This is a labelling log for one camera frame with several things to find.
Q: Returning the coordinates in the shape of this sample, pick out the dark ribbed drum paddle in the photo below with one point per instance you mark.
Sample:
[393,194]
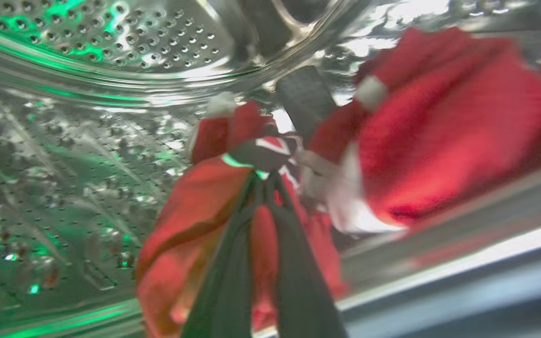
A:
[305,101]

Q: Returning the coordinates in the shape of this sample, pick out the stainless perforated washing machine drum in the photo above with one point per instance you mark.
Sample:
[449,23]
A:
[78,155]

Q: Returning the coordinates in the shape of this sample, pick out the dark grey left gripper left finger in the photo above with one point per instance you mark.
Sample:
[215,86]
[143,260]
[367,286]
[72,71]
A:
[226,281]

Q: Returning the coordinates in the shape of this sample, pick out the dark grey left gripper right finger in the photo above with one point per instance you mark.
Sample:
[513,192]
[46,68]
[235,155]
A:
[301,281]

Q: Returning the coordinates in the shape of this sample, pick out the red white-trimmed garment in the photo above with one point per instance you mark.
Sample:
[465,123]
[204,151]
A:
[190,225]

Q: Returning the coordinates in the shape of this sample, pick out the grey washing machine door rim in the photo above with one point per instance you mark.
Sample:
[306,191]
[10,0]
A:
[463,277]

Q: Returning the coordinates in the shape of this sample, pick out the red santa hat white trim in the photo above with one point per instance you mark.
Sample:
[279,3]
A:
[439,141]

